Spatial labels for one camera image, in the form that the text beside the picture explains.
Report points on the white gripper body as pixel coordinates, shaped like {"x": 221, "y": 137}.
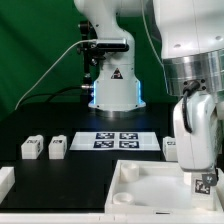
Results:
{"x": 197, "y": 151}

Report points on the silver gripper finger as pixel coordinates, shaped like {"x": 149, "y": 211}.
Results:
{"x": 209, "y": 179}

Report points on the white square table top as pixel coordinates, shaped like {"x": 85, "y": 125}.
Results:
{"x": 147, "y": 187}

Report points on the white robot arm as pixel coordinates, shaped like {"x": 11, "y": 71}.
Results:
{"x": 192, "y": 37}

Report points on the white sheet with tags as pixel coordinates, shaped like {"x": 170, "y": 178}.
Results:
{"x": 131, "y": 141}

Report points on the white left obstacle block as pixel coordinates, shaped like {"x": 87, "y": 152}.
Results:
{"x": 7, "y": 180}

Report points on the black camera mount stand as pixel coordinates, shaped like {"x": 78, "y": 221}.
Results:
{"x": 94, "y": 52}

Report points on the white front table rail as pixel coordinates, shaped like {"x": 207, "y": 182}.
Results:
{"x": 7, "y": 218}

